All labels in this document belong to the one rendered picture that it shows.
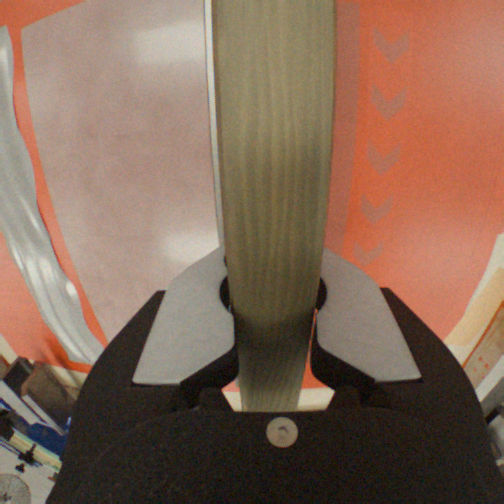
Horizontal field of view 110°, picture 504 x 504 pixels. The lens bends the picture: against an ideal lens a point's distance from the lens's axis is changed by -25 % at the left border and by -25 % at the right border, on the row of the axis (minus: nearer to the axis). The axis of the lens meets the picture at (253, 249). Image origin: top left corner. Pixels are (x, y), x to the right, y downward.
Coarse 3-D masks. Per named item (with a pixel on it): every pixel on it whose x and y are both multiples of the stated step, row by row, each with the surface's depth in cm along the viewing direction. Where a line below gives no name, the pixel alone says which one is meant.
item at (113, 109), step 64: (64, 0) 10; (128, 0) 10; (192, 0) 10; (384, 0) 10; (448, 0) 9; (64, 64) 12; (128, 64) 12; (192, 64) 12; (448, 64) 11; (64, 128) 14; (128, 128) 14; (192, 128) 14; (448, 128) 13; (64, 192) 16; (128, 192) 16; (192, 192) 16; (448, 192) 15
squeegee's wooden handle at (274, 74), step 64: (256, 0) 4; (320, 0) 4; (256, 64) 4; (320, 64) 4; (256, 128) 5; (320, 128) 5; (256, 192) 6; (320, 192) 6; (256, 256) 7; (320, 256) 7; (256, 320) 8; (256, 384) 9
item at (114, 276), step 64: (0, 256) 19; (64, 256) 19; (128, 256) 18; (192, 256) 18; (384, 256) 18; (448, 256) 17; (0, 320) 24; (128, 320) 22; (448, 320) 21; (320, 384) 25
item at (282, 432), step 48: (144, 432) 4; (192, 432) 4; (240, 432) 4; (288, 432) 4; (336, 432) 4; (384, 432) 4; (432, 432) 3; (96, 480) 3; (144, 480) 3; (192, 480) 3; (240, 480) 3; (288, 480) 3; (336, 480) 3; (384, 480) 3; (432, 480) 3; (480, 480) 2
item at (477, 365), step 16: (496, 320) 20; (496, 336) 20; (480, 352) 22; (496, 352) 19; (0, 368) 28; (464, 368) 24; (480, 368) 21; (496, 368) 19; (480, 384) 21; (480, 400) 23
